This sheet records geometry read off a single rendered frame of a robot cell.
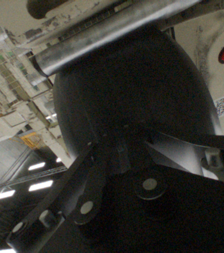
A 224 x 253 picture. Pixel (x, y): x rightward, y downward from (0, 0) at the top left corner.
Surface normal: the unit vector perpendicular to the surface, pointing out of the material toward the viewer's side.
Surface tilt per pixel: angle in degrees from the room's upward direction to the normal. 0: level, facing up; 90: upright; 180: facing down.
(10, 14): 90
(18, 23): 90
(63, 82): 145
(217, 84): 90
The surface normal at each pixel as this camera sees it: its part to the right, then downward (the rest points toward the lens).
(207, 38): 0.11, 0.49
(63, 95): -0.47, -0.21
